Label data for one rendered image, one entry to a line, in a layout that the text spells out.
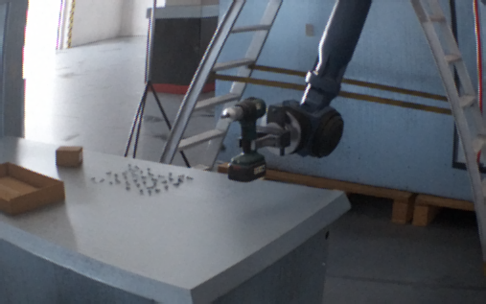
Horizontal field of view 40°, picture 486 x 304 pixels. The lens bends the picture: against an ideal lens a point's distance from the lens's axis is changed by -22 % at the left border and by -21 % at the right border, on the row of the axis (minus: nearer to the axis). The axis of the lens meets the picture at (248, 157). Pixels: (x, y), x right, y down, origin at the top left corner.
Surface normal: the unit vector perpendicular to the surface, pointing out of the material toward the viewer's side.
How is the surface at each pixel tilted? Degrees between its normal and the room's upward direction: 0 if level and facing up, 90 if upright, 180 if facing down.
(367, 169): 90
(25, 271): 90
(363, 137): 90
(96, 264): 67
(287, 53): 90
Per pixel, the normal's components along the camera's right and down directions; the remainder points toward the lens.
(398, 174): -0.51, 0.20
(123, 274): -0.42, -0.18
